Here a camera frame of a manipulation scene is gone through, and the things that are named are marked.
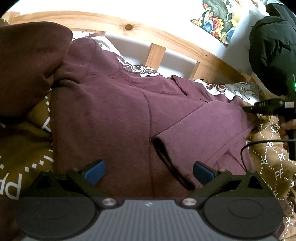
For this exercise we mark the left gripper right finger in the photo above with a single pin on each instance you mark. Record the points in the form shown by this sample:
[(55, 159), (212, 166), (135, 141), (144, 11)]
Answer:
[(222, 183)]

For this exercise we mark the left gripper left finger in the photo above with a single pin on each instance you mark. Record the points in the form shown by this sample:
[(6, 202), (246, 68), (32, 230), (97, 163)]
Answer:
[(76, 187)]

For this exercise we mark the maroon long-sleeve shirt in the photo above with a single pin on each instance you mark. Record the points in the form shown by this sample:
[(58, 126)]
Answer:
[(41, 58)]

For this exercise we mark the right hand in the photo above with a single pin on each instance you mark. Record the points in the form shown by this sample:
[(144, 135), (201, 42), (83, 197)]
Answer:
[(284, 127)]

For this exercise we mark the brown patterned PF bedspread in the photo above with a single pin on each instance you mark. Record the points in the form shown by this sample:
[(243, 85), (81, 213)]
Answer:
[(275, 166)]

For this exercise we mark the black puffy jacket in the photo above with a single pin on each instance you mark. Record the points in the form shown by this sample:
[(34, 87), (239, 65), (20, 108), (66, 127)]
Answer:
[(272, 48)]

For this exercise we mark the wooden bed frame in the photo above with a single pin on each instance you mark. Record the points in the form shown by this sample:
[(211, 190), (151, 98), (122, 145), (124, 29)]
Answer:
[(207, 68)]

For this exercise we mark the colourful wall poster right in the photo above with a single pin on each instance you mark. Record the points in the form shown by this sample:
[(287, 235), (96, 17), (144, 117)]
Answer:
[(220, 18)]

